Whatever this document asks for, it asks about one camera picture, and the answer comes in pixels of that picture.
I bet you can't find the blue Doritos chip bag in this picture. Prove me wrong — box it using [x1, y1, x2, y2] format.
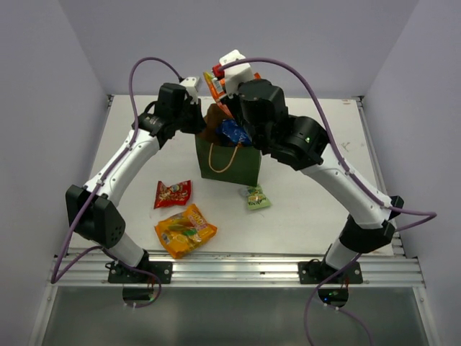
[215, 119, 252, 147]

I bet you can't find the orange candy packet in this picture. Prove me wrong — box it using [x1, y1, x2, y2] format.
[203, 72, 261, 117]

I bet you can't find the green paper bag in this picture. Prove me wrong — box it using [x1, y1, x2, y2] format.
[195, 104, 261, 187]

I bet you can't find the yellow mango candy bag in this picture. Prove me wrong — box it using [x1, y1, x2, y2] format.
[155, 204, 218, 259]

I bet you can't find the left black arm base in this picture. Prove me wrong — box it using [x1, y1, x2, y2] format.
[105, 261, 173, 284]

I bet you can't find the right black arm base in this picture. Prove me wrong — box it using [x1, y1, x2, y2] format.
[297, 259, 364, 285]

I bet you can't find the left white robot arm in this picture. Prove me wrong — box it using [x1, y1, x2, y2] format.
[66, 76, 205, 283]

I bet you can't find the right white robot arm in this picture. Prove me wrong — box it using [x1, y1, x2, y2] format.
[230, 79, 403, 283]

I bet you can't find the red snack packet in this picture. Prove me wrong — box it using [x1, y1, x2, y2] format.
[153, 180, 192, 209]

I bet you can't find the light green snack packet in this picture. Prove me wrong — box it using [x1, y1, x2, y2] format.
[240, 185, 272, 210]

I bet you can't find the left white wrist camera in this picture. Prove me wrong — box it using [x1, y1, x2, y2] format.
[179, 76, 202, 104]

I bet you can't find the aluminium front rail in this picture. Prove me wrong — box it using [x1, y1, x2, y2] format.
[57, 251, 425, 288]

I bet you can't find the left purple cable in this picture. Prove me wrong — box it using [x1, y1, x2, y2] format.
[50, 56, 188, 309]

